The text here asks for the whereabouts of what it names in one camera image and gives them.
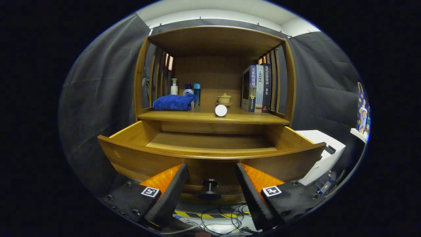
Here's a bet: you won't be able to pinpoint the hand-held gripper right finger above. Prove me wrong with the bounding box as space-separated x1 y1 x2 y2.
236 163 326 231

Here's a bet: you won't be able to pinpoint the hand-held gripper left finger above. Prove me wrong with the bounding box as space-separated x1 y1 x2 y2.
102 163 189 231

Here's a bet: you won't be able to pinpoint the black drawer knob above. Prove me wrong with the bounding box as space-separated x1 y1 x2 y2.
198 179 221 200

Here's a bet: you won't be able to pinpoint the wooden drawer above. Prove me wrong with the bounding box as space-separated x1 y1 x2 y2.
98 120 327 203

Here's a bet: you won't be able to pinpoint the white side cabinet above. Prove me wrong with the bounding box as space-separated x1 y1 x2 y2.
295 130 346 186

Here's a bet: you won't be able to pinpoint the wooden cabinet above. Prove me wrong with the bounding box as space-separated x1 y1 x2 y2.
98 26 327 204

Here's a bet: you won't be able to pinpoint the black computer box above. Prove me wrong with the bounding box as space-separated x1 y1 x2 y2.
309 170 346 195

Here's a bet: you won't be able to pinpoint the blue folded towel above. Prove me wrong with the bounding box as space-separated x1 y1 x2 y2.
153 94 198 111

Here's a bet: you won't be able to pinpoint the beige lidded teacup with saucer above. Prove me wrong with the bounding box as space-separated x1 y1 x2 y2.
216 92 233 107

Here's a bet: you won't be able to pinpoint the dark blue book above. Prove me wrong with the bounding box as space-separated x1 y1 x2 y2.
241 65 258 113

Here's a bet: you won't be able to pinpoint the light grey book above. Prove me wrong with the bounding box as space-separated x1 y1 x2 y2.
254 65 264 113

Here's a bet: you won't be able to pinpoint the black book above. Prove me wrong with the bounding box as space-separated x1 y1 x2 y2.
261 63 272 113

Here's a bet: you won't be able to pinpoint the black backdrop cloth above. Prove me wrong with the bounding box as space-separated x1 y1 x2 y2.
59 13 367 198

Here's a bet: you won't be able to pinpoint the blue patterned bag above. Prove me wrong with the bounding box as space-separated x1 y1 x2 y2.
356 82 370 135

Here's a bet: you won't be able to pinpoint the black floor cables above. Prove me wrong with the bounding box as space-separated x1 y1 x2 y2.
161 204 260 236

